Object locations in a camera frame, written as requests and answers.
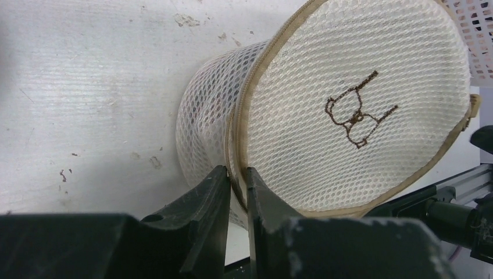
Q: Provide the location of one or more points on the white plastic basket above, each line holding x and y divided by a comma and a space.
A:
474, 19

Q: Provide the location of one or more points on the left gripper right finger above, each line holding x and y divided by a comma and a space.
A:
286, 244

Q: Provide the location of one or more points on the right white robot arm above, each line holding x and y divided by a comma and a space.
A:
458, 210

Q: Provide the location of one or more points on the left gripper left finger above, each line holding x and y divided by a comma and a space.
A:
185, 239

